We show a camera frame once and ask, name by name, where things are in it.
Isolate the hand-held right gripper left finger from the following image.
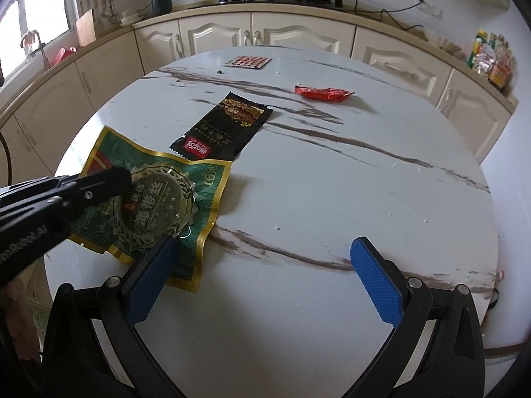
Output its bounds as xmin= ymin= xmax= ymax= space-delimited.
xmin=41 ymin=236 xmax=187 ymax=398

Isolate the red pill blister sheet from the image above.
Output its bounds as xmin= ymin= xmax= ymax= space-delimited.
xmin=224 ymin=55 xmax=272 ymax=70

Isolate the sliding window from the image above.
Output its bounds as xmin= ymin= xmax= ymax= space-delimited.
xmin=0 ymin=0 xmax=75 ymax=71

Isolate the white wall socket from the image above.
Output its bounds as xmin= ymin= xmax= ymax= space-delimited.
xmin=417 ymin=0 xmax=444 ymax=19

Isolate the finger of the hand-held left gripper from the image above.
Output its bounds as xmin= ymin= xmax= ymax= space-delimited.
xmin=50 ymin=167 xmax=133 ymax=218

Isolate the black power cable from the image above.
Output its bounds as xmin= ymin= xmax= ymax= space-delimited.
xmin=340 ymin=0 xmax=424 ymax=30

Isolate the round marble table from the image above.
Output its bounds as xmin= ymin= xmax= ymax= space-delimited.
xmin=43 ymin=45 xmax=500 ymax=398

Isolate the group of condiment bottles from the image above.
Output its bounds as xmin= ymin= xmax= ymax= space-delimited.
xmin=469 ymin=29 xmax=515 ymax=92

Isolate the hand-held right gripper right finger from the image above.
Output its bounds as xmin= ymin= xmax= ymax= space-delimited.
xmin=344 ymin=236 xmax=486 ymax=398

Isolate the black snack packet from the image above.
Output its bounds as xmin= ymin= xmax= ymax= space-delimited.
xmin=170 ymin=92 xmax=274 ymax=162

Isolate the steel faucet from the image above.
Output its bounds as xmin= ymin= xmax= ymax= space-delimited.
xmin=31 ymin=31 xmax=51 ymax=70

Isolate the thick black cable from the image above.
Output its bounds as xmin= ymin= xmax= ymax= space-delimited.
xmin=0 ymin=133 xmax=13 ymax=187

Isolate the wooden cutting board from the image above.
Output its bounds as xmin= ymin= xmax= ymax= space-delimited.
xmin=75 ymin=9 xmax=97 ymax=47

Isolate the red snack packet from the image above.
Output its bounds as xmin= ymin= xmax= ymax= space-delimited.
xmin=294 ymin=85 xmax=355 ymax=103

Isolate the green gold snack packet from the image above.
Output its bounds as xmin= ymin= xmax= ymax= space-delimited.
xmin=68 ymin=125 xmax=233 ymax=295

